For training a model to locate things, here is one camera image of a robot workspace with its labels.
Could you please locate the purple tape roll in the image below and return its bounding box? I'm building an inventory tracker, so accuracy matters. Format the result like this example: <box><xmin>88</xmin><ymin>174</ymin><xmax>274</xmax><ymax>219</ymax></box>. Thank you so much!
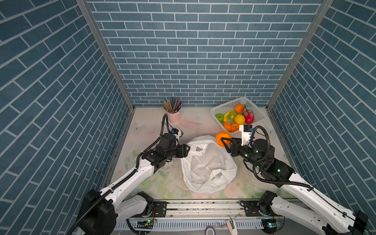
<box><xmin>204</xmin><ymin>226</ymin><xmax>216</xmax><ymax>235</ymax></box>

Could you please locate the white plastic basket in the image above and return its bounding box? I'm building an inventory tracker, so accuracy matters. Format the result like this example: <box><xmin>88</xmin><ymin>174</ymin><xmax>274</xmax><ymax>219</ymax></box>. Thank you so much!
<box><xmin>210</xmin><ymin>97</ymin><xmax>266</xmax><ymax>133</ymax></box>

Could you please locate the round orange toy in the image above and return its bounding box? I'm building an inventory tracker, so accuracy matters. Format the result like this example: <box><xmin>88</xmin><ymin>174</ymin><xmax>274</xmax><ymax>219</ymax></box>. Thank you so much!
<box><xmin>230</xmin><ymin>123</ymin><xmax>240</xmax><ymax>133</ymax></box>

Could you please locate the coloured pencils bunch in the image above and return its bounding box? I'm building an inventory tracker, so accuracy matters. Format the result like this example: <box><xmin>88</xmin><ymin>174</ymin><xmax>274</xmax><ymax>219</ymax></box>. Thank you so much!
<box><xmin>163</xmin><ymin>98</ymin><xmax>182</xmax><ymax>114</ymax></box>

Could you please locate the white plastic bag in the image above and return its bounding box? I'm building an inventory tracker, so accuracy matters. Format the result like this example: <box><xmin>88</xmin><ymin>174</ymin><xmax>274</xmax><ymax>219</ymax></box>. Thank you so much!
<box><xmin>181</xmin><ymin>135</ymin><xmax>238</xmax><ymax>194</ymax></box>

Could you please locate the pink dragon fruit toy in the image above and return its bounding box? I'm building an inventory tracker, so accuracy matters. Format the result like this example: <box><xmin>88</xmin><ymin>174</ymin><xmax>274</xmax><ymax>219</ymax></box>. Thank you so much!
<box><xmin>243</xmin><ymin>109</ymin><xmax>255</xmax><ymax>124</ymax></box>

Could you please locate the orange persimmon toy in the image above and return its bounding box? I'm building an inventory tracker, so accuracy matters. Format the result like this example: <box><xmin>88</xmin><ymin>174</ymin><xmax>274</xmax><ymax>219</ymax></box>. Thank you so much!
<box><xmin>223</xmin><ymin>122</ymin><xmax>232</xmax><ymax>132</ymax></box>
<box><xmin>215</xmin><ymin>131</ymin><xmax>232</xmax><ymax>147</ymax></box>

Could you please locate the green pear toy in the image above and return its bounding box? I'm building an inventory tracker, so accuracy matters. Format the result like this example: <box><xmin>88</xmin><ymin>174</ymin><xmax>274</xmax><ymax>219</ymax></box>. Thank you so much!
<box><xmin>227</xmin><ymin>111</ymin><xmax>238</xmax><ymax>121</ymax></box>

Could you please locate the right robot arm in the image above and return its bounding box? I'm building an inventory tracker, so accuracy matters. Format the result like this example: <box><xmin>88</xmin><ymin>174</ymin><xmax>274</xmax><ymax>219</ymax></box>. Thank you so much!
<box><xmin>220</xmin><ymin>138</ymin><xmax>368</xmax><ymax>235</ymax></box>

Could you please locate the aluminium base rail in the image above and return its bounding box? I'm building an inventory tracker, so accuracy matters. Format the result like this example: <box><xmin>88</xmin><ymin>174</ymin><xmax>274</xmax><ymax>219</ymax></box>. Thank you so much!
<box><xmin>77</xmin><ymin>199</ymin><xmax>335</xmax><ymax>235</ymax></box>

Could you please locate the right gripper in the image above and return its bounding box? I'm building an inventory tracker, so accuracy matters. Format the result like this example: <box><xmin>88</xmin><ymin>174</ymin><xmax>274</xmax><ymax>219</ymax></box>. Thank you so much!
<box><xmin>221</xmin><ymin>137</ymin><xmax>263</xmax><ymax>171</ymax></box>

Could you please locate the pink white clip tool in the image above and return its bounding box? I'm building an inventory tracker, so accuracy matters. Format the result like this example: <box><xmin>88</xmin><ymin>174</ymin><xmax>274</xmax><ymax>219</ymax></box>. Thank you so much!
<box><xmin>226</xmin><ymin>217</ymin><xmax>238</xmax><ymax>235</ymax></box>

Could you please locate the pink pencil cup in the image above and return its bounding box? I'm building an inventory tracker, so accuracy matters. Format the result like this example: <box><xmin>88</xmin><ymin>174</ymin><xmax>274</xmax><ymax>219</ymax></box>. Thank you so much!
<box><xmin>167</xmin><ymin>111</ymin><xmax>181</xmax><ymax>124</ymax></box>

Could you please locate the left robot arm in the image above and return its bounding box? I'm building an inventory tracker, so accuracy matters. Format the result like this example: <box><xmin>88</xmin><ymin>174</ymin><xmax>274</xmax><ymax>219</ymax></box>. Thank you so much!
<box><xmin>67</xmin><ymin>133</ymin><xmax>191</xmax><ymax>235</ymax></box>

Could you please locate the yellow toy banana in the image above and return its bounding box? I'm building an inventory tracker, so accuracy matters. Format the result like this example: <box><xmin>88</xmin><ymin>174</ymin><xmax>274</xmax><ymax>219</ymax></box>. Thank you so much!
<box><xmin>223</xmin><ymin>111</ymin><xmax>231</xmax><ymax>122</ymax></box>

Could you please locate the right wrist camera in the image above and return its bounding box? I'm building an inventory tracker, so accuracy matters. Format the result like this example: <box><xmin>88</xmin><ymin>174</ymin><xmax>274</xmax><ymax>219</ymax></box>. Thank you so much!
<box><xmin>239</xmin><ymin>124</ymin><xmax>254</xmax><ymax>146</ymax></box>

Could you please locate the left black corrugated cable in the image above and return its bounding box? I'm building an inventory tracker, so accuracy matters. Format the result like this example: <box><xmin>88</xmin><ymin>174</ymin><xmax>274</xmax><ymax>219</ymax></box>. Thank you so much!
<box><xmin>66</xmin><ymin>113</ymin><xmax>171</xmax><ymax>235</ymax></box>

